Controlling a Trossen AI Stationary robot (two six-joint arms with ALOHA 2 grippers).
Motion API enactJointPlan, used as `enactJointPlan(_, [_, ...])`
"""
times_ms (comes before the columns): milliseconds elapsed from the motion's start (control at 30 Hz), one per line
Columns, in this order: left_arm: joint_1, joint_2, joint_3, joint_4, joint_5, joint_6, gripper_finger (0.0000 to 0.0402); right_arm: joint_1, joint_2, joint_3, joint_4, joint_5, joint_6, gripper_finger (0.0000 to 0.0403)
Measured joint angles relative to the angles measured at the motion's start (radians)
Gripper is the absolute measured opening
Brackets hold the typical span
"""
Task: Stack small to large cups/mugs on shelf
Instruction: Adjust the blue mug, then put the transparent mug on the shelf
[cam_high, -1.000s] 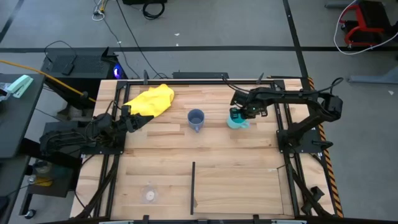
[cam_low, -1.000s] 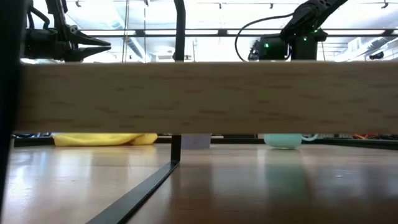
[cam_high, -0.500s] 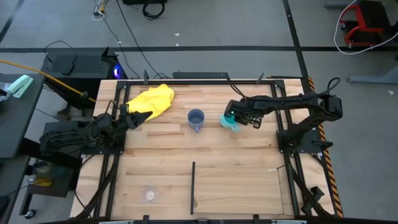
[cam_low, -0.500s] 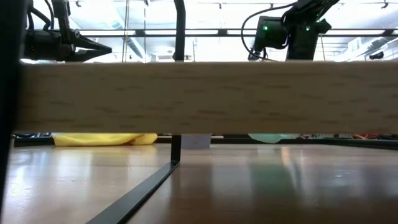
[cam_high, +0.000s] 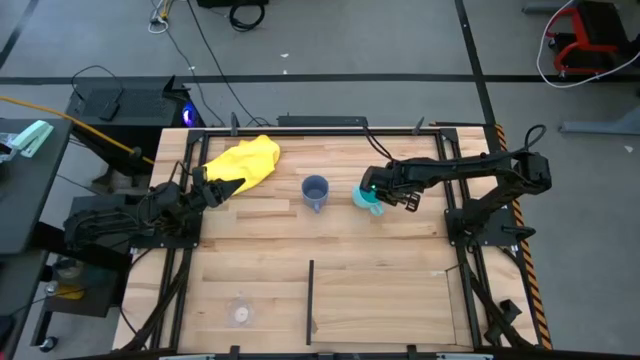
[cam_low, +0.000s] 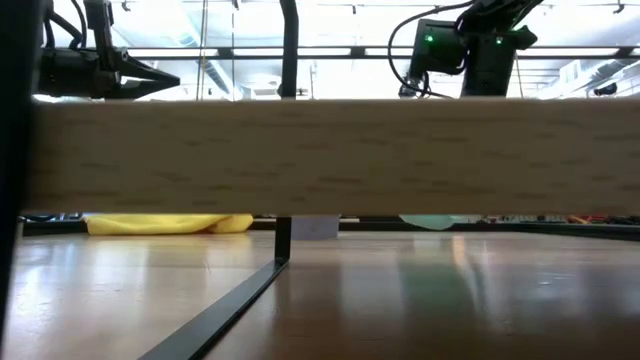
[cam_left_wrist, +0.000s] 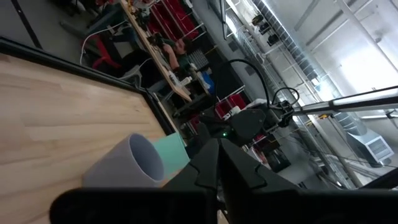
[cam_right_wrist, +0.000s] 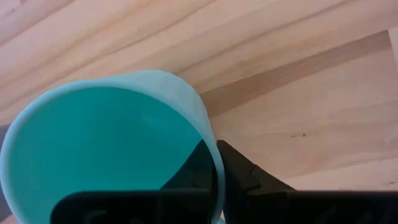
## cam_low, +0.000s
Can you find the light wooden shelf board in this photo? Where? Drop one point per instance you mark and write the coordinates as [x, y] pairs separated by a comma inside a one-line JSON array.
[[330, 155]]

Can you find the black metal shelf frame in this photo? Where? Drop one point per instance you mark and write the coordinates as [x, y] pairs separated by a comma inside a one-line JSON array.
[[289, 45]]

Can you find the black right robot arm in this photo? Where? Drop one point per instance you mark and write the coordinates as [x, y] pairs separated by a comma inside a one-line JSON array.
[[492, 55]]

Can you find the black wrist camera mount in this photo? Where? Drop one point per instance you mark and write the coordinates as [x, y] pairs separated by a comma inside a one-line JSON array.
[[100, 30]]

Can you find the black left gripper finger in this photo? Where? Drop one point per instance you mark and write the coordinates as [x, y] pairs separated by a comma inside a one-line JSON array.
[[150, 71], [142, 89]]

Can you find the yellow cloth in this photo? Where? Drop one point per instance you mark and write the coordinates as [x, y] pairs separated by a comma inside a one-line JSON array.
[[160, 224]]

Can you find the black table edge rail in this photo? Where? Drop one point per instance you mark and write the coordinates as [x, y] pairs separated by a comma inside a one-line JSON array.
[[500, 227]]

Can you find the black overhead frame rail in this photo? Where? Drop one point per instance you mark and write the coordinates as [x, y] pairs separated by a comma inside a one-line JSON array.
[[350, 52]]

